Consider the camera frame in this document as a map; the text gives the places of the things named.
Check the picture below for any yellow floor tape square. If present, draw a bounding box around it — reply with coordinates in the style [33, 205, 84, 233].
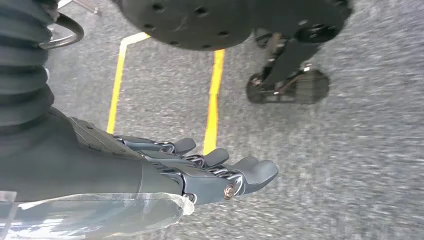
[106, 32, 226, 156]

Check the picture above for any black robot leg foot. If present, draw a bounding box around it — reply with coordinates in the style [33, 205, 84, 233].
[246, 28, 331, 106]

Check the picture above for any thin black camera cable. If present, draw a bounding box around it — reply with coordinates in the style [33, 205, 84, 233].
[38, 12, 85, 51]

